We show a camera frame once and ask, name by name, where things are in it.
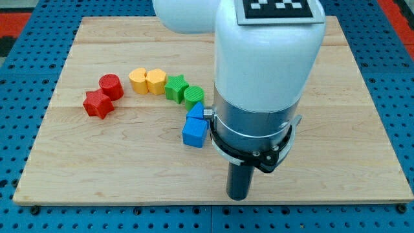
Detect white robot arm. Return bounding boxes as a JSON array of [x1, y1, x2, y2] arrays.
[[153, 0, 327, 173]]

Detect blue triangle block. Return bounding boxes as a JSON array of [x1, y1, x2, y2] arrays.
[[186, 102, 210, 129]]

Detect blue cube block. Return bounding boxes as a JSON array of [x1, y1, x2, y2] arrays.
[[182, 118, 208, 148]]

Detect green cylinder block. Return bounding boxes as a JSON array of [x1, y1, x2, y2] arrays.
[[184, 86, 204, 111]]

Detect green star block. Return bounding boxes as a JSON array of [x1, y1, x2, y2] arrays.
[[164, 74, 189, 104]]

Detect yellow hexagon block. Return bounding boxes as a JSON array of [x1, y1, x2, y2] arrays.
[[146, 69, 167, 95]]

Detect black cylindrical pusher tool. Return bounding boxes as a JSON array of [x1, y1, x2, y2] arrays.
[[226, 163, 254, 201]]

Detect yellow heart block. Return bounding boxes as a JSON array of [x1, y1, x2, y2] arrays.
[[129, 68, 149, 94]]

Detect red cylinder block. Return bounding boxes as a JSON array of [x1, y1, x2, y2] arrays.
[[98, 74, 124, 101]]

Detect wooden board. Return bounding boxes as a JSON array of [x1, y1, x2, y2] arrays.
[[13, 16, 413, 206]]

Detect red star block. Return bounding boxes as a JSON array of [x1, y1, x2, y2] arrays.
[[83, 89, 114, 119]]

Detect black white fiducial marker tag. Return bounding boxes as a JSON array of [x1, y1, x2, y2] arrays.
[[234, 0, 325, 25]]

